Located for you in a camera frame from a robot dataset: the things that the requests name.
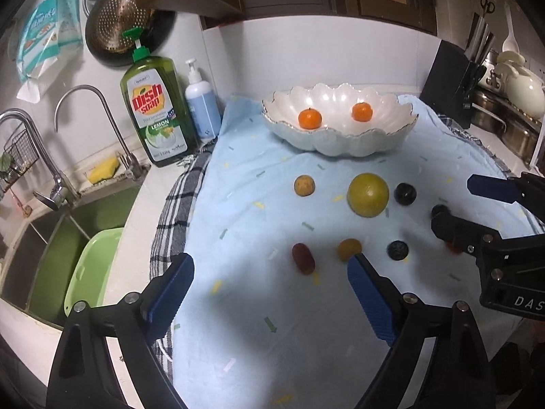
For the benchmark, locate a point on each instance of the black frying pan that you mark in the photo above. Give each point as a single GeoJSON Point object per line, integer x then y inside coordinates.
{"type": "Point", "coordinates": [159, 38]}

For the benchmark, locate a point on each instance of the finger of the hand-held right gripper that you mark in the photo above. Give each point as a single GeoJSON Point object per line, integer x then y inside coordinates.
{"type": "Point", "coordinates": [455, 230]}
{"type": "Point", "coordinates": [489, 186]}

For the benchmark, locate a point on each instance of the set of kitchen knives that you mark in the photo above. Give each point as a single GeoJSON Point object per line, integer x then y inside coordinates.
{"type": "Point", "coordinates": [479, 40]}

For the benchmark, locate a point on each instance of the teal white plastic packet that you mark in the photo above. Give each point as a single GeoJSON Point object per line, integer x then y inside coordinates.
{"type": "Point", "coordinates": [47, 30]}

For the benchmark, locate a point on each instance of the slim curved steel faucet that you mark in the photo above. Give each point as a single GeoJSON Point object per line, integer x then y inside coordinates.
{"type": "Point", "coordinates": [106, 110]}

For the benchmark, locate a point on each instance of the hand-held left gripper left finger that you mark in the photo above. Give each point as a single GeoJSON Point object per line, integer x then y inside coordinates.
{"type": "Point", "coordinates": [170, 296]}

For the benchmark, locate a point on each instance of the red date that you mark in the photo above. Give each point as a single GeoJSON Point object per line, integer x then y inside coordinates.
{"type": "Point", "coordinates": [303, 258]}
{"type": "Point", "coordinates": [452, 248]}

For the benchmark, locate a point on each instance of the black scissors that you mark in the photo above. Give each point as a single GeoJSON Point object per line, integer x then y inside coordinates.
{"type": "Point", "coordinates": [488, 5]}

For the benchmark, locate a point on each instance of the black knife block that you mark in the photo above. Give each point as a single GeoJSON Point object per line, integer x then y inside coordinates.
{"type": "Point", "coordinates": [447, 85]}

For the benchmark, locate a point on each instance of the cream kettle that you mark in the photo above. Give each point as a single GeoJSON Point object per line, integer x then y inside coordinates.
{"type": "Point", "coordinates": [521, 85]}

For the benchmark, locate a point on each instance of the white blue pump bottle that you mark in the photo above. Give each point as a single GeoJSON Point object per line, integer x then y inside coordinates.
{"type": "Point", "coordinates": [201, 108]}

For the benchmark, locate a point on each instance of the yellow sponge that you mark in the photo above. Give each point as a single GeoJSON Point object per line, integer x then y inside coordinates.
{"type": "Point", "coordinates": [103, 170]}

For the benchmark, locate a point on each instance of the steel pot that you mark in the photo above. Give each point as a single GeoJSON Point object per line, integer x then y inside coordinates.
{"type": "Point", "coordinates": [521, 134]}
{"type": "Point", "coordinates": [487, 108]}

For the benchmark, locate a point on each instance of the green plastic basin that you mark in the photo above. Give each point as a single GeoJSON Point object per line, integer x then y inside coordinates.
{"type": "Point", "coordinates": [96, 264]}

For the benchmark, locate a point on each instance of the steel kitchen sink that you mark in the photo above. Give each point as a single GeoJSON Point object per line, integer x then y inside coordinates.
{"type": "Point", "coordinates": [47, 251]}

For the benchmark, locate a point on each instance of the large steel faucet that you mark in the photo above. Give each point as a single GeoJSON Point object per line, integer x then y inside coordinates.
{"type": "Point", "coordinates": [42, 153]}

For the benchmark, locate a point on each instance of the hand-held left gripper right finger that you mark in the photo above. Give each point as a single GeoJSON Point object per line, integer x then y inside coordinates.
{"type": "Point", "coordinates": [370, 302]}

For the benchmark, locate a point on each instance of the green dish soap bottle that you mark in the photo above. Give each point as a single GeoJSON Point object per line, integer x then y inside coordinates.
{"type": "Point", "coordinates": [155, 106]}

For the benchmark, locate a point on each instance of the light blue cloth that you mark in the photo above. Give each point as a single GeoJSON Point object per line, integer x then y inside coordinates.
{"type": "Point", "coordinates": [264, 230]}

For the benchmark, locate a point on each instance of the white wall socket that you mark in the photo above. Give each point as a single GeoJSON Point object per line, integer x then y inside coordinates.
{"type": "Point", "coordinates": [537, 67]}

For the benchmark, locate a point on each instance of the metal colander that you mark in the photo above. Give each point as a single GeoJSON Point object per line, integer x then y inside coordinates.
{"type": "Point", "coordinates": [121, 21]}

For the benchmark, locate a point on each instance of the orange tangerine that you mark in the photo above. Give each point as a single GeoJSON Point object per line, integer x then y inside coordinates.
{"type": "Point", "coordinates": [309, 118]}
{"type": "Point", "coordinates": [362, 111]}

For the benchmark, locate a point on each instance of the large green orange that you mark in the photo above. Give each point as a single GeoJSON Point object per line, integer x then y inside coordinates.
{"type": "Point", "coordinates": [368, 194]}

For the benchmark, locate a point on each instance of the small brown longan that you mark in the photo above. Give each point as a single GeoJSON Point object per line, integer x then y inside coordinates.
{"type": "Point", "coordinates": [348, 248]}
{"type": "Point", "coordinates": [304, 185]}

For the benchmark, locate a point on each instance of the dark blue grape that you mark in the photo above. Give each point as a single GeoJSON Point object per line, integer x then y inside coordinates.
{"type": "Point", "coordinates": [404, 193]}
{"type": "Point", "coordinates": [397, 250]}

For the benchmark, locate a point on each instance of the white scalloped bowl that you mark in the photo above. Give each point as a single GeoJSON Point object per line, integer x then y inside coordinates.
{"type": "Point", "coordinates": [340, 140]}

